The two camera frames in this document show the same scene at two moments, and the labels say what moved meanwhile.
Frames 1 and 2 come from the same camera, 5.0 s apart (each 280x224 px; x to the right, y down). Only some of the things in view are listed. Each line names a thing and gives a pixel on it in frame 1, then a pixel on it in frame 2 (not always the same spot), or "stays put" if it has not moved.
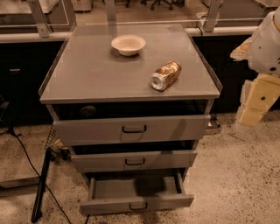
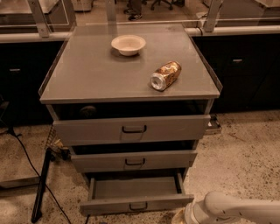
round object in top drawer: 87,112 stays put
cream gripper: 264,49 to 189,213
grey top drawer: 131,122 stays put
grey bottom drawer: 130,193 stays put
